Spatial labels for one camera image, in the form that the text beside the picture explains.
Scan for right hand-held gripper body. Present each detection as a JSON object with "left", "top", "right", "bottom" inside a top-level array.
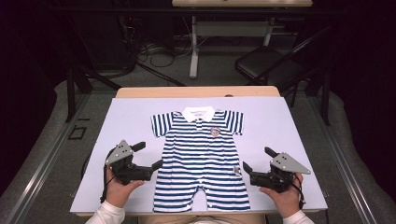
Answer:
[{"left": 249, "top": 151, "right": 312, "bottom": 194}]

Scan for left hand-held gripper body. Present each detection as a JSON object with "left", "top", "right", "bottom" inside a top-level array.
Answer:
[{"left": 105, "top": 139, "right": 154, "bottom": 187}]

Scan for blue white striped baby romper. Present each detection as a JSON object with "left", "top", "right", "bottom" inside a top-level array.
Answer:
[{"left": 150, "top": 105, "right": 251, "bottom": 214}]

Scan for person's right hand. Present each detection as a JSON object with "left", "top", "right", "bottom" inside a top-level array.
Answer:
[{"left": 260, "top": 172, "right": 304, "bottom": 218}]

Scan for person's left hand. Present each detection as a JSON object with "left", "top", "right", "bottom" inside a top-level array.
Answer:
[{"left": 106, "top": 164, "right": 146, "bottom": 209}]

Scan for pale lilac table mat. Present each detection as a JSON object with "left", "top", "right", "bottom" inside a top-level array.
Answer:
[{"left": 69, "top": 96, "right": 329, "bottom": 214}]

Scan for black metal stand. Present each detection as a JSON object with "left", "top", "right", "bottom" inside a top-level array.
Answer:
[
  {"left": 64, "top": 68, "right": 122, "bottom": 123},
  {"left": 306, "top": 69, "right": 332, "bottom": 127}
]

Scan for black folding chair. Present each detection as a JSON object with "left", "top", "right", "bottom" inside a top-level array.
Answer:
[{"left": 233, "top": 25, "right": 333, "bottom": 108}]

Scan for dark equipment tower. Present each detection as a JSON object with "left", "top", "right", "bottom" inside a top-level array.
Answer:
[{"left": 116, "top": 15, "right": 139, "bottom": 71}]

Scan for white-legged desk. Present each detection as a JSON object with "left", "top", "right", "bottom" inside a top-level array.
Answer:
[{"left": 171, "top": 0, "right": 314, "bottom": 80}]

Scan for left hand-held gripper black cable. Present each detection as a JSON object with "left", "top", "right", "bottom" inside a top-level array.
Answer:
[{"left": 99, "top": 147, "right": 117, "bottom": 204}]

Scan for hand-held gripper black cable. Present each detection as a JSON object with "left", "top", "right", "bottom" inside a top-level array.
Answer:
[
  {"left": 99, "top": 147, "right": 117, "bottom": 204},
  {"left": 290, "top": 174, "right": 306, "bottom": 210}
]

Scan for right hand-held gripper black cable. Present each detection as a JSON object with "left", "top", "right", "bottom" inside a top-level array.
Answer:
[{"left": 290, "top": 174, "right": 306, "bottom": 210}]

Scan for metal floor rail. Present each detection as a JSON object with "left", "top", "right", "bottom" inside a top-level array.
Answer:
[
  {"left": 309, "top": 94, "right": 379, "bottom": 224},
  {"left": 4, "top": 92, "right": 92, "bottom": 224}
]

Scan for bundle of floor cables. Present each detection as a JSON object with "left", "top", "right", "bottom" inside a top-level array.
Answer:
[{"left": 136, "top": 40, "right": 194, "bottom": 68}]

